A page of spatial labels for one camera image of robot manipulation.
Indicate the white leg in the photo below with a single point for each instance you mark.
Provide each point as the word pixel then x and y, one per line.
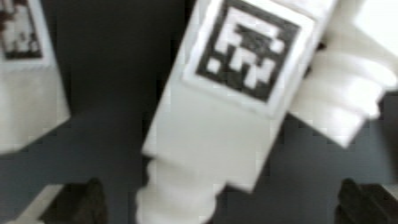
pixel 354 70
pixel 244 56
pixel 34 109

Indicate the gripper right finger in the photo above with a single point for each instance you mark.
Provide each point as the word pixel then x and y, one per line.
pixel 366 203

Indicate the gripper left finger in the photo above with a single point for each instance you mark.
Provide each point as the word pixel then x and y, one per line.
pixel 68 204

